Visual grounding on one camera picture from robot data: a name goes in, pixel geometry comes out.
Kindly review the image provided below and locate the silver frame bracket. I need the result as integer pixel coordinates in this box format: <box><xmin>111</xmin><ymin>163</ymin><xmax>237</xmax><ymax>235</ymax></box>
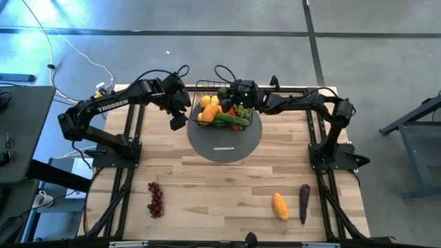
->
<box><xmin>109</xmin><ymin>240</ymin><xmax>149</xmax><ymax>248</ymax></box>
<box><xmin>302</xmin><ymin>242</ymin><xmax>340</xmax><ymax>248</ymax></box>

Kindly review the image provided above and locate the yellow cable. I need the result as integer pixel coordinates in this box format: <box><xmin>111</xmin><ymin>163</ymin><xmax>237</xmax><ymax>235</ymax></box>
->
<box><xmin>21</xmin><ymin>0</ymin><xmax>104</xmax><ymax>104</ymax></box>

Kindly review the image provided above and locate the black wire basket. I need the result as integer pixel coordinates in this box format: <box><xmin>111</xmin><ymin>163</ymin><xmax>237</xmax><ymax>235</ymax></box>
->
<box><xmin>189</xmin><ymin>79</ymin><xmax>256</xmax><ymax>132</ymax></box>

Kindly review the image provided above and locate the purple eggplant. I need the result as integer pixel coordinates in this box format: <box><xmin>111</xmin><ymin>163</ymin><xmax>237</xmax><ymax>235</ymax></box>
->
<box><xmin>298</xmin><ymin>183</ymin><xmax>311</xmax><ymax>225</ymax></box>

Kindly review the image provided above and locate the flat black bar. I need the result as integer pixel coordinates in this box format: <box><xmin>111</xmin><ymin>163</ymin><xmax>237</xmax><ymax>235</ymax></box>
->
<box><xmin>0</xmin><ymin>72</ymin><xmax>36</xmax><ymax>83</ymax></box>

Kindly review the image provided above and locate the white mug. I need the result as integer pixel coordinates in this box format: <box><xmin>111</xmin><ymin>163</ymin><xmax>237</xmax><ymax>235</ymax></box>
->
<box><xmin>32</xmin><ymin>189</ymin><xmax>55</xmax><ymax>209</ymax></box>

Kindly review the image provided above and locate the white paper sheet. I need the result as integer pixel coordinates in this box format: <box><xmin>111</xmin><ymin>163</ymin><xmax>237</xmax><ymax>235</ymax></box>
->
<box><xmin>65</xmin><ymin>157</ymin><xmax>94</xmax><ymax>200</ymax></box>

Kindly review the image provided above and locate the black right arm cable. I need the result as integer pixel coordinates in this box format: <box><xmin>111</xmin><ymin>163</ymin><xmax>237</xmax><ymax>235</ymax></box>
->
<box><xmin>214</xmin><ymin>64</ymin><xmax>242</xmax><ymax>85</ymax></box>

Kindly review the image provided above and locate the round grey woven mat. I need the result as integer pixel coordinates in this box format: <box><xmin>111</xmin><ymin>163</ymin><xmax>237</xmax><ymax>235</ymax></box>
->
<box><xmin>186</xmin><ymin>103</ymin><xmax>263</xmax><ymax>163</ymax></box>

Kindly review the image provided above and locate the yellow orange mango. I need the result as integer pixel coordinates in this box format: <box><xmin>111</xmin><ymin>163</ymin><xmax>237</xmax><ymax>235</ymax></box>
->
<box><xmin>202</xmin><ymin>103</ymin><xmax>221</xmax><ymax>125</ymax></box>

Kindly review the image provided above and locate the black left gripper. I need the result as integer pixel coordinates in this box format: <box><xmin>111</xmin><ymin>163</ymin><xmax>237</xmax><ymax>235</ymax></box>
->
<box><xmin>158</xmin><ymin>74</ymin><xmax>192</xmax><ymax>132</ymax></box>

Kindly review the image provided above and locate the green cucumber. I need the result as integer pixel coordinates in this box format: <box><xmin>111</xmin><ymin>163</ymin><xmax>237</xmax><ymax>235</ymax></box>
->
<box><xmin>215</xmin><ymin>112</ymin><xmax>251</xmax><ymax>127</ymax></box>

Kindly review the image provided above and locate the yellow cable plug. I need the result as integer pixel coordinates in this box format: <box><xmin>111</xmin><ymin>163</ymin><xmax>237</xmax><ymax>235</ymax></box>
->
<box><xmin>92</xmin><ymin>81</ymin><xmax>107</xmax><ymax>101</ymax></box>

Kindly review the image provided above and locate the dark red grapes bunch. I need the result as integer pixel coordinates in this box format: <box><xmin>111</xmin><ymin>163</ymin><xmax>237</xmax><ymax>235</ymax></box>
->
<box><xmin>147</xmin><ymin>181</ymin><xmax>165</xmax><ymax>220</ymax></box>

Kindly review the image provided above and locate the black round object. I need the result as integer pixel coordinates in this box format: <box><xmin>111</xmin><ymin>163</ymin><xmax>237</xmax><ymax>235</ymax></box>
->
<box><xmin>243</xmin><ymin>231</ymin><xmax>258</xmax><ymax>248</ymax></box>

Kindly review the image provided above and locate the green grapes bunch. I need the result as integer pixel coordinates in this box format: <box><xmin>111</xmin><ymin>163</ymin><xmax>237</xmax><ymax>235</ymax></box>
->
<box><xmin>234</xmin><ymin>104</ymin><xmax>251</xmax><ymax>120</ymax></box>

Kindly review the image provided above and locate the black aluminium table frame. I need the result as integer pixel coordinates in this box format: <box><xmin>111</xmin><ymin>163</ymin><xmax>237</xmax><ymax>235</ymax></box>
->
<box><xmin>82</xmin><ymin>74</ymin><xmax>371</xmax><ymax>242</ymax></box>

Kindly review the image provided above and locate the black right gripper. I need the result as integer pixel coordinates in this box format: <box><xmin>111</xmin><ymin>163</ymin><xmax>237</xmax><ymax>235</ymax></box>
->
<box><xmin>219</xmin><ymin>79</ymin><xmax>266</xmax><ymax>114</ymax></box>

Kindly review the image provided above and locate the grey metal table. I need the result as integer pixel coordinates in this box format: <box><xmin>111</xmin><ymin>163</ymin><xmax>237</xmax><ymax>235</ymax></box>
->
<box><xmin>378</xmin><ymin>90</ymin><xmax>441</xmax><ymax>200</ymax></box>

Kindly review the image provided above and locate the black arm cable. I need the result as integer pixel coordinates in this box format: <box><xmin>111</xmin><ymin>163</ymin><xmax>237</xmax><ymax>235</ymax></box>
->
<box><xmin>132</xmin><ymin>63</ymin><xmax>191</xmax><ymax>87</ymax></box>
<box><xmin>214</xmin><ymin>64</ymin><xmax>242</xmax><ymax>85</ymax></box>

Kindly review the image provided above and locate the white cable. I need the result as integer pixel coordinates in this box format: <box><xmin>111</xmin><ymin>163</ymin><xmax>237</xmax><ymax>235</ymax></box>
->
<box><xmin>57</xmin><ymin>29</ymin><xmax>115</xmax><ymax>89</ymax></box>

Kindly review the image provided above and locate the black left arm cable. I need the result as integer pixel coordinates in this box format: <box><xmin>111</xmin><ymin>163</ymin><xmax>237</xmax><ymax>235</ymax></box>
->
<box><xmin>132</xmin><ymin>63</ymin><xmax>191</xmax><ymax>87</ymax></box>

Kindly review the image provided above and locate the dark grey desk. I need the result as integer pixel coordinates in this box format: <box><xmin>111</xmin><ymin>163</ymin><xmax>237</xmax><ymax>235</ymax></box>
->
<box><xmin>0</xmin><ymin>85</ymin><xmax>92</xmax><ymax>194</ymax></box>

